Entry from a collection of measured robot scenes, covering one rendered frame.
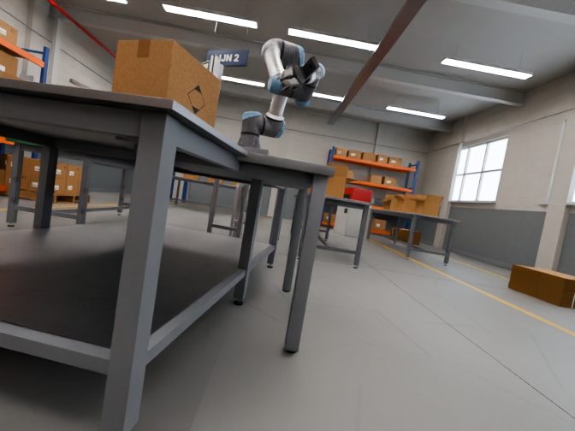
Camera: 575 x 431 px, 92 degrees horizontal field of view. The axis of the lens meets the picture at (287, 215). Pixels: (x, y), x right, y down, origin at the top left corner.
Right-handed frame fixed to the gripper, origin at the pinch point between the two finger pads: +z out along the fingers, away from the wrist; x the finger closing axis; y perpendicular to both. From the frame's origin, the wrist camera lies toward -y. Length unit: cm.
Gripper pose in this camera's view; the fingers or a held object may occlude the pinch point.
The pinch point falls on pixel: (284, 79)
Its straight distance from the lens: 117.5
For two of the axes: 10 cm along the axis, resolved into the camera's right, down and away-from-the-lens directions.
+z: -5.0, 4.9, -7.2
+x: -4.8, -8.4, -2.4
